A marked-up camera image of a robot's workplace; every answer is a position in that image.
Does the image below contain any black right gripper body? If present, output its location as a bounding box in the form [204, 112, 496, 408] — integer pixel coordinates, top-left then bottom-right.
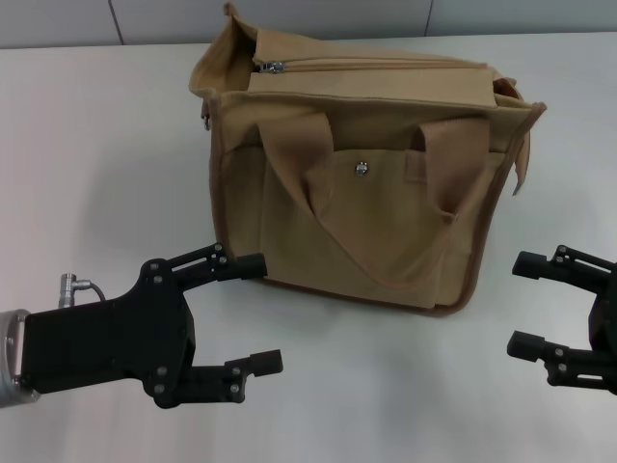
[587, 284, 617, 358]

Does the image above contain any khaki canvas food bag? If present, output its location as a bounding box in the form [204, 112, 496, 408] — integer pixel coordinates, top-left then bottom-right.
[185, 1, 549, 319]

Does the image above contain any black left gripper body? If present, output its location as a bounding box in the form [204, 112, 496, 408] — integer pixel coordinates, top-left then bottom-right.
[18, 259, 198, 409]

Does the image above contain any silver connector with grey cable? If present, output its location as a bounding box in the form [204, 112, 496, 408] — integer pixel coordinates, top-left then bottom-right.
[58, 272, 105, 310]

